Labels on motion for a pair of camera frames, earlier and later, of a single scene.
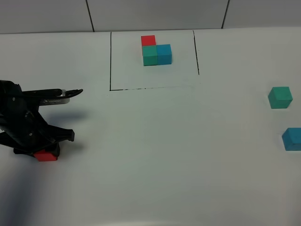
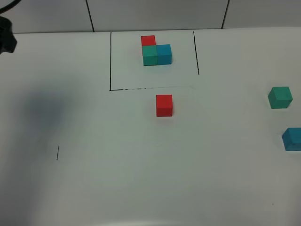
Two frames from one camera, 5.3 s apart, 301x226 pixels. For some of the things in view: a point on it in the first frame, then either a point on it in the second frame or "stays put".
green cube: x=280 y=97 stays put
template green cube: x=150 y=55 stays put
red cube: x=42 y=156 to x=164 y=105
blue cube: x=291 y=139 stays put
